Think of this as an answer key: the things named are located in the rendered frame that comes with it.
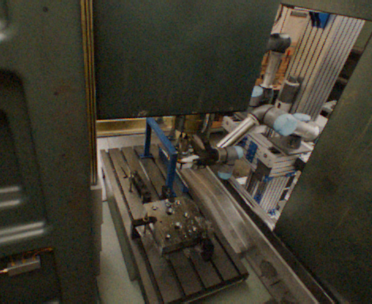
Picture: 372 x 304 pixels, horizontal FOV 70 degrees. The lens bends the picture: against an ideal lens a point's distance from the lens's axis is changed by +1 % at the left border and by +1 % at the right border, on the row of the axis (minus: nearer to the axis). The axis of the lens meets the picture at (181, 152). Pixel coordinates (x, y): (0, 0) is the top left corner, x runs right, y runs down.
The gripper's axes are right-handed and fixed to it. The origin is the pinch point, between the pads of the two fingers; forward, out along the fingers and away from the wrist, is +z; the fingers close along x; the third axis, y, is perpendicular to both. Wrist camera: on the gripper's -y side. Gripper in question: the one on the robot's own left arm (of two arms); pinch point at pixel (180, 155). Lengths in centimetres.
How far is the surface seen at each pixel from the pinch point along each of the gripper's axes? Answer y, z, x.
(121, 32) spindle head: -55, 33, -13
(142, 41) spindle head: -53, 27, -13
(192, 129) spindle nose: -18.8, 0.8, -7.5
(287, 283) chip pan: 66, -60, -46
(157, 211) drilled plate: 33.8, 8.9, -2.5
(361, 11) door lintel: -70, -65, -9
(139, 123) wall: 37, -9, 101
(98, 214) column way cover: 3.5, 42.0, -24.7
